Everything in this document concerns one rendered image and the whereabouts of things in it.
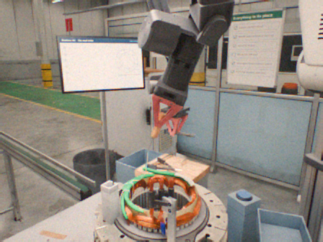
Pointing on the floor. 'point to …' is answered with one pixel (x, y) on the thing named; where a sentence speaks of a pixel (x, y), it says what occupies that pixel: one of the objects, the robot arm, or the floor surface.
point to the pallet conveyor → (76, 190)
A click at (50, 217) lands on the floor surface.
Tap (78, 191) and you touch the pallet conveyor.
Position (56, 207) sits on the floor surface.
